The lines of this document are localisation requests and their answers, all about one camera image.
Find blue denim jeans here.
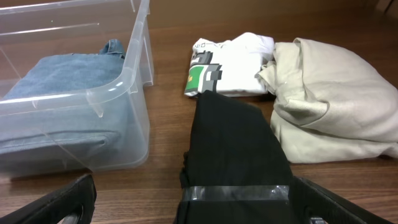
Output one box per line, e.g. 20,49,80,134
1,39,130,156

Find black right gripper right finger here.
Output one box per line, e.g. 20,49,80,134
290,176,392,224

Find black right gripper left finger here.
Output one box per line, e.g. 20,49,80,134
1,174,97,224

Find folded cream sweatshirt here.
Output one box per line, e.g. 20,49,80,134
258,38,397,164

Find clear plastic storage bin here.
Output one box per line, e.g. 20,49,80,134
1,0,154,178

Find white printed t-shirt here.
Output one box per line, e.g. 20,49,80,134
184,32,274,97

